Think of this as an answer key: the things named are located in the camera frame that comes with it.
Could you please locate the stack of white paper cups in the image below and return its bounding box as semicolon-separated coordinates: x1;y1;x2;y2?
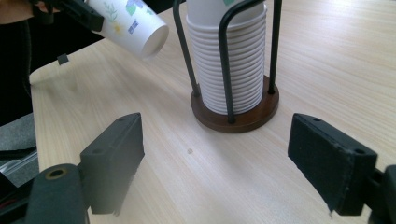
185;0;269;116

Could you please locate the shiny metal bar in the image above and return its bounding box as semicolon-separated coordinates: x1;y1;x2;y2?
0;148;39;176

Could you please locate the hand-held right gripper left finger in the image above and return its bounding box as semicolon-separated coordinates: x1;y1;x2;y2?
79;112;146;217

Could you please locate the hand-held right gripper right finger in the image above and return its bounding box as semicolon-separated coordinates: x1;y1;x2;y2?
287;112;378;217

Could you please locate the dark wood wire cup holder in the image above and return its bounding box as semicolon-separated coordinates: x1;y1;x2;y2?
172;0;280;134

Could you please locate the printed single paper cup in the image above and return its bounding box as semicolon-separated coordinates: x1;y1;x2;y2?
85;0;170;60

